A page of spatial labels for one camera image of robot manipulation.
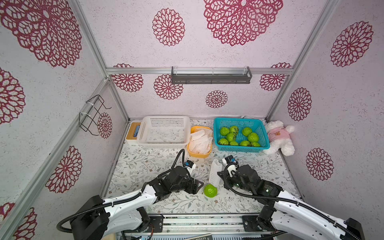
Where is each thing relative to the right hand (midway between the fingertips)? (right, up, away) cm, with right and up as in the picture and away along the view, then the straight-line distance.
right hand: (217, 172), depth 75 cm
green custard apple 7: (+8, +14, +24) cm, 29 cm away
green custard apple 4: (+26, +21, +31) cm, 45 cm away
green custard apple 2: (+10, +21, +31) cm, 39 cm away
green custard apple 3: (+17, +22, +31) cm, 42 cm away
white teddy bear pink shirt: (+45, +16, +24) cm, 54 cm away
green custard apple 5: (+29, +17, +27) cm, 43 cm away
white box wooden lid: (-54, +18, +28) cm, 63 cm away
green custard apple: (-3, -11, +4) cm, 12 cm away
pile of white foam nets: (-7, +15, +22) cm, 28 cm away
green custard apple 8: (+22, +13, +22) cm, 34 cm away
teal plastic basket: (+23, +19, +35) cm, 46 cm away
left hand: (-10, -7, +3) cm, 12 cm away
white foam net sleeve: (-1, +3, -1) cm, 3 cm away
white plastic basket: (-35, +21, +38) cm, 55 cm away
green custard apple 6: (+14, +17, +27) cm, 35 cm away
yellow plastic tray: (-11, +6, +21) cm, 24 cm away
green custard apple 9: (+29, +13, +23) cm, 39 cm away
